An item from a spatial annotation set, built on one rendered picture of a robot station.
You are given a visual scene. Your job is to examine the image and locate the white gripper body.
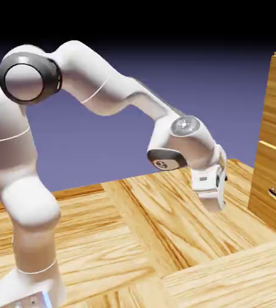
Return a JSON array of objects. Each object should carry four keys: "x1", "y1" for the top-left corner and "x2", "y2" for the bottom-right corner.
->
[{"x1": 194, "y1": 165, "x2": 227, "y2": 213}]

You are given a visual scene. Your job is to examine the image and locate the light wood cabinet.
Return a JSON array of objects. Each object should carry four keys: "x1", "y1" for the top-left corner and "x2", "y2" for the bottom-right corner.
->
[{"x1": 247, "y1": 51, "x2": 276, "y2": 242}]

